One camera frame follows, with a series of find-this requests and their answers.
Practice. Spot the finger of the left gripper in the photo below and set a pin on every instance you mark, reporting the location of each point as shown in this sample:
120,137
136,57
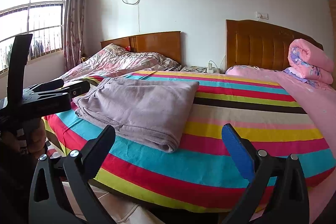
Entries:
75,88
52,85

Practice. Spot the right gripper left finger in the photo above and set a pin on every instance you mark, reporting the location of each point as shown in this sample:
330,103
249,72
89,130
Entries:
60,191

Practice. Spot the lilac pants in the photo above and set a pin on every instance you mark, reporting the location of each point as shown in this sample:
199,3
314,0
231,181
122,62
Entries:
152,113

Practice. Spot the person's left hand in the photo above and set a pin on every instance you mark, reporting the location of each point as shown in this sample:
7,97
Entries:
35,140

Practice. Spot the plaid checkered cloth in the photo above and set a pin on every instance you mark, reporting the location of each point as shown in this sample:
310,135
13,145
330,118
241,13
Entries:
52,151

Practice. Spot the floral pink crumpled quilt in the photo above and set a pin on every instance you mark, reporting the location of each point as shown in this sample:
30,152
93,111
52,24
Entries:
113,61

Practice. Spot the window with metal bars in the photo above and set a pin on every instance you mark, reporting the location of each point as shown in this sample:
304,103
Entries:
41,18

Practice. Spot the floral pink curtain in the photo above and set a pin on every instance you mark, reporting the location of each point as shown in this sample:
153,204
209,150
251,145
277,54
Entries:
73,31

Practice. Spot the rainbow striped bed sheet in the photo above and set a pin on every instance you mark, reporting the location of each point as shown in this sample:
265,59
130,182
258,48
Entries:
200,176

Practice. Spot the flat wooden headboard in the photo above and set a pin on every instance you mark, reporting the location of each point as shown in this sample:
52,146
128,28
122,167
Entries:
165,43

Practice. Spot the pink bed sheet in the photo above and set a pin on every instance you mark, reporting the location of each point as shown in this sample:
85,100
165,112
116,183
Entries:
319,104

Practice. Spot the nightstand with floral cloth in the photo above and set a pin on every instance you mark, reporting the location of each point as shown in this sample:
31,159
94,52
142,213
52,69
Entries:
197,69

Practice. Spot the white power strip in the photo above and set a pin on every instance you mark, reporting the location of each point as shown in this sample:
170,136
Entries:
210,68

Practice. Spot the rolled pink floral quilt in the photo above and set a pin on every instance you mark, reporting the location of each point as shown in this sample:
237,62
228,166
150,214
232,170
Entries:
309,63

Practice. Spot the padded brown headboard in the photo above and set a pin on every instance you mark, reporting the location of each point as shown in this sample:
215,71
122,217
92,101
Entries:
260,44

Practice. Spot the white wall socket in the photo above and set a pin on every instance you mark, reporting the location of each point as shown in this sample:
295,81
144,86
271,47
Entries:
262,15

